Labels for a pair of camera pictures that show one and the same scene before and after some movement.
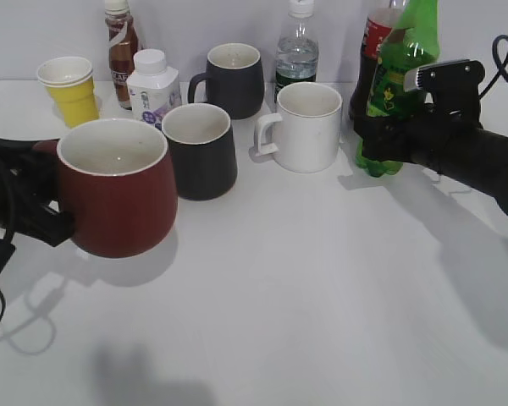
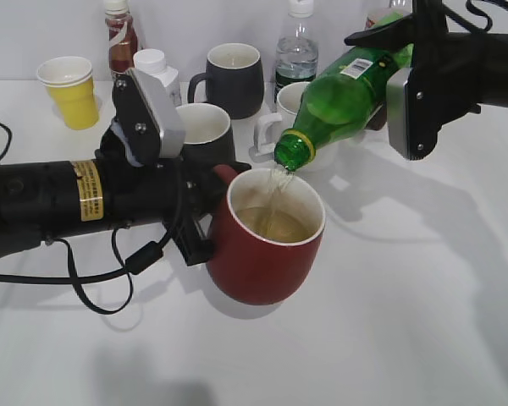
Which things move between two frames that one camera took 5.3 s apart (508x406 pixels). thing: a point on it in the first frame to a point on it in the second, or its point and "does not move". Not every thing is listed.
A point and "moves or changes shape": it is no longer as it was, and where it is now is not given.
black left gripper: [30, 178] to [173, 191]
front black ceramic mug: [201, 141] does not move
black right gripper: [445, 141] to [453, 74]
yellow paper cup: [69, 82] does not move
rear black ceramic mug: [234, 79] does not move
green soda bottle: [414, 41] moves or changes shape
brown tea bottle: [124, 42] does not move
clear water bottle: [297, 52] does not move
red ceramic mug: [116, 181] moves or changes shape
